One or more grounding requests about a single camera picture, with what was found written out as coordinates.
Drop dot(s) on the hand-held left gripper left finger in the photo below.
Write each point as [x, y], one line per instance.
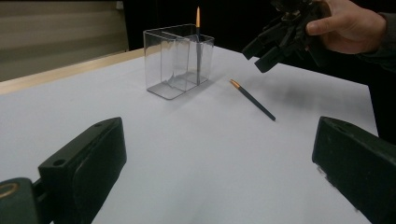
[79, 168]

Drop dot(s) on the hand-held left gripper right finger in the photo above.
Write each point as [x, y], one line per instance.
[358, 161]

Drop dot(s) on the dark pencil with gold tip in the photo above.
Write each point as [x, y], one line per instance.
[198, 46]
[253, 100]

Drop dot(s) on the clear plastic pen holder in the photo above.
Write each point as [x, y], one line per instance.
[162, 71]

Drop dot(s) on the wooden table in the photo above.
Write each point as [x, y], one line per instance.
[62, 73]

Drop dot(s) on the white table sheet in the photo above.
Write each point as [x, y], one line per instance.
[186, 149]

